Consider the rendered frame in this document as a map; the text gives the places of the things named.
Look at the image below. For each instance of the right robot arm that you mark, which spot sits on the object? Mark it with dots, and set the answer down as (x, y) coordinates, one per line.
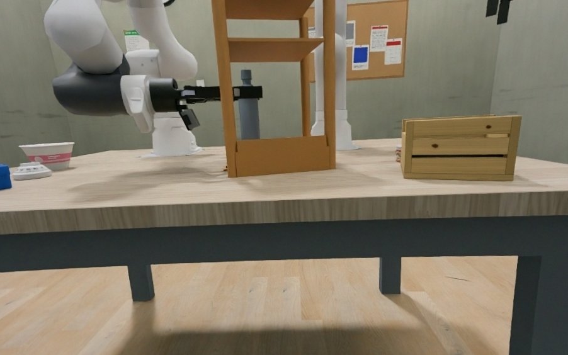
(101, 78)

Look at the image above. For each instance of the tan wooden shelving unit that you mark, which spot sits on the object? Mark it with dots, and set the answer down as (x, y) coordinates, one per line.
(276, 155)

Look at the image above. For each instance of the white paper cup with red band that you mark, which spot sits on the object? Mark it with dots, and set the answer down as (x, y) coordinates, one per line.
(53, 156)

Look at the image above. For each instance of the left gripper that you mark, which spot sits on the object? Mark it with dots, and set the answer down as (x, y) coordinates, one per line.
(491, 10)

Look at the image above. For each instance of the grey cylinder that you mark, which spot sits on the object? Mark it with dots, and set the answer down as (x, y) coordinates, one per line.
(398, 153)

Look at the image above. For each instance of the light wooden crate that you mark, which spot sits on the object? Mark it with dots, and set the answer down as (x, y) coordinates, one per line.
(472, 148)

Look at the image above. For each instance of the grey-blue bottle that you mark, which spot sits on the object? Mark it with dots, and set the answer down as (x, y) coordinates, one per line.
(248, 111)

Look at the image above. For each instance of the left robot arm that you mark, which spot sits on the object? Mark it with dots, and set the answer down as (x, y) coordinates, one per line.
(343, 128)

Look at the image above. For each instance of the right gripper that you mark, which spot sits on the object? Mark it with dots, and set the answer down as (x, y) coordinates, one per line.
(165, 95)

